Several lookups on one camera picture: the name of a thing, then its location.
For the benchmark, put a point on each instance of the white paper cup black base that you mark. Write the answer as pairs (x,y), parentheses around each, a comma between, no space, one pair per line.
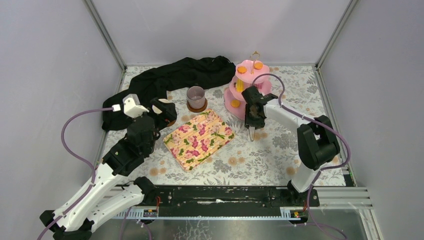
(158,104)

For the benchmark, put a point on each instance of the round orange cookie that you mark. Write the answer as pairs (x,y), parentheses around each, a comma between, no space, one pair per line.
(235,103)

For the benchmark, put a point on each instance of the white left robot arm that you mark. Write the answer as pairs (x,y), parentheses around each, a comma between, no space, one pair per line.
(86,210)

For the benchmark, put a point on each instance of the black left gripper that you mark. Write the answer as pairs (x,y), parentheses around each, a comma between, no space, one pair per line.
(162,110)

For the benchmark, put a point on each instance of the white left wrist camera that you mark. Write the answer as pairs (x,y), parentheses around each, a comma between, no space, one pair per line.
(130,106)

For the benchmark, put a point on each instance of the black cloth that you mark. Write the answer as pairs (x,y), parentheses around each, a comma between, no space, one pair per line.
(207,73)

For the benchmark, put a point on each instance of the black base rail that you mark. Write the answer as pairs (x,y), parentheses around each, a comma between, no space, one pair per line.
(211,201)

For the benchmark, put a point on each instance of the small orange cookie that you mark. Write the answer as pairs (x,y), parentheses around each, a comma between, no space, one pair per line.
(241,69)
(258,65)

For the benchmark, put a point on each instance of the purple mug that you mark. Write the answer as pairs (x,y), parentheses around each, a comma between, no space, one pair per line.
(196,97)

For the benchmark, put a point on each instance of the yellow wafer biscuit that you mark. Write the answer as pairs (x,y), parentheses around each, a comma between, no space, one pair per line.
(239,85)

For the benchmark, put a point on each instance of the pink three-tier cake stand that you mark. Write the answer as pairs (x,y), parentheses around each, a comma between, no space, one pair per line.
(250,72)

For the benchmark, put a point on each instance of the brown round coaster left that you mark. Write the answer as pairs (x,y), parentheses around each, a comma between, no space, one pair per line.
(171,123)

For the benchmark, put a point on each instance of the floral serving tray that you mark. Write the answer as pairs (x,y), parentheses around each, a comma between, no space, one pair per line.
(198,139)

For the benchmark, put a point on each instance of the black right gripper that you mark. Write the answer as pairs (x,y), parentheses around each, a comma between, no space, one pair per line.
(247,121)

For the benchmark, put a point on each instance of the floral tablecloth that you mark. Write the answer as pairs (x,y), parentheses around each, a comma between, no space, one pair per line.
(269,159)

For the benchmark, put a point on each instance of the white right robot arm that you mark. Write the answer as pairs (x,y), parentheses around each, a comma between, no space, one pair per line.
(316,142)

